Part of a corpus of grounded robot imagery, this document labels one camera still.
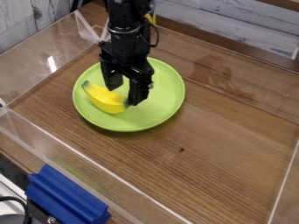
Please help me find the yellow toy banana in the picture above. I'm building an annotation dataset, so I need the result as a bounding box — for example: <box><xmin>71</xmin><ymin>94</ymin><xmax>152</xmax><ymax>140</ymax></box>
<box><xmin>82</xmin><ymin>80</ymin><xmax>130</xmax><ymax>115</ymax></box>

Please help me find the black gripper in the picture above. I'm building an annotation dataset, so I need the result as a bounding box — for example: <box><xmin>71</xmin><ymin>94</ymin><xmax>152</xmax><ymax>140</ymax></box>
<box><xmin>99</xmin><ymin>27</ymin><xmax>155</xmax><ymax>106</ymax></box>

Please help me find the black cable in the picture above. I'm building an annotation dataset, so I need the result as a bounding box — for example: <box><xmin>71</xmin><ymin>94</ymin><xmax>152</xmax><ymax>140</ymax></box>
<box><xmin>0</xmin><ymin>195</ymin><xmax>31</xmax><ymax>224</ymax></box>

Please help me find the clear acrylic enclosure wall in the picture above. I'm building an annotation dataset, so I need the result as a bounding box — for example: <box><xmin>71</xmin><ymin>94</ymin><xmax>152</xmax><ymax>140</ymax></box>
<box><xmin>0</xmin><ymin>17</ymin><xmax>299</xmax><ymax>224</ymax></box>

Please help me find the green round plate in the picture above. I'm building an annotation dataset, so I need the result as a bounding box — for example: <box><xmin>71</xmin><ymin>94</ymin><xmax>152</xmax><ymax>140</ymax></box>
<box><xmin>72</xmin><ymin>58</ymin><xmax>186</xmax><ymax>132</ymax></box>

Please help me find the blue plastic clamp block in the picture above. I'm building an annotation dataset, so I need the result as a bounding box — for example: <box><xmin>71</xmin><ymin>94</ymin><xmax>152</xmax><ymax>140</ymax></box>
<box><xmin>26</xmin><ymin>165</ymin><xmax>111</xmax><ymax>224</ymax></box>

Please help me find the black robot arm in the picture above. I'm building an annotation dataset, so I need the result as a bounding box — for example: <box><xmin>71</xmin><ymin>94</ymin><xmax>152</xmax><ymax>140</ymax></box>
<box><xmin>99</xmin><ymin>0</ymin><xmax>160</xmax><ymax>106</ymax></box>

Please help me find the yellow labelled tin can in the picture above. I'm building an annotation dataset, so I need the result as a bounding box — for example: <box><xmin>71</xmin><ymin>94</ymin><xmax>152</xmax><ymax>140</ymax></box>
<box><xmin>146</xmin><ymin>7</ymin><xmax>156</xmax><ymax>25</ymax></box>

